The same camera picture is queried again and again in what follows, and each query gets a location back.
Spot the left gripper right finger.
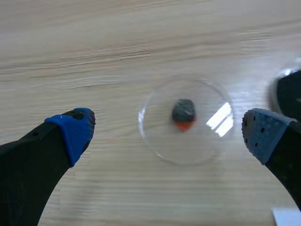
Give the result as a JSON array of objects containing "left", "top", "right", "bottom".
[{"left": 241, "top": 108, "right": 301, "bottom": 212}]

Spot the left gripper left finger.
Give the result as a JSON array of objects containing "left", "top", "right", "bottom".
[{"left": 0, "top": 107, "right": 97, "bottom": 226}]

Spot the glass dish with black powder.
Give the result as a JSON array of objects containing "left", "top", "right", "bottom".
[{"left": 267, "top": 55, "right": 301, "bottom": 121}]

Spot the clear glass dish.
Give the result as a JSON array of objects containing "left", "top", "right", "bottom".
[{"left": 137, "top": 75, "right": 235, "bottom": 167}]

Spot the white sheet of paper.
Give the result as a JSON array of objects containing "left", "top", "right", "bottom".
[{"left": 270, "top": 207, "right": 301, "bottom": 226}]

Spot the small dark stone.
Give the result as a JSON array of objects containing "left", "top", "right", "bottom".
[{"left": 171, "top": 98, "right": 197, "bottom": 123}]

